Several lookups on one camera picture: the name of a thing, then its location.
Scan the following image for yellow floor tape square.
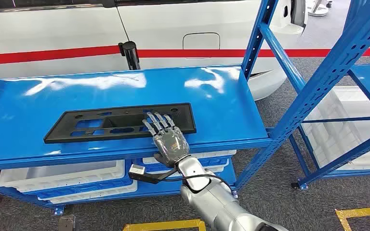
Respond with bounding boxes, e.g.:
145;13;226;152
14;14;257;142
122;219;207;231
335;205;370;231

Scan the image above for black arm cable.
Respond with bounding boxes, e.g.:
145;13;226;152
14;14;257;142
161;173;235;195

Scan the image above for black plastic panel part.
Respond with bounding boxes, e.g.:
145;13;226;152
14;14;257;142
43;103;197;144

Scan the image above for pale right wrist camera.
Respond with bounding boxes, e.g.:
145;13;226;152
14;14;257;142
128;164;147;181

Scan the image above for white plastic bin stack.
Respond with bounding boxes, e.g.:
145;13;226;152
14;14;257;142
301;86;370;171

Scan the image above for white round stand base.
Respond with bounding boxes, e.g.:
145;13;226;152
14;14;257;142
307;0;329;17

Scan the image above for black stanchion post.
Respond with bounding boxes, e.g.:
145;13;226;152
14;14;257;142
119;40;142;71

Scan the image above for white car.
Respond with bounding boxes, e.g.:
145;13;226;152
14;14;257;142
0;0;310;101

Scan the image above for red barrier belt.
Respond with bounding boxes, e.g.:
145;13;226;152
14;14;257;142
137;48;370;59
0;45;122;66

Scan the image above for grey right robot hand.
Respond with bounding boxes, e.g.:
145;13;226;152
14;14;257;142
141;111;191;168

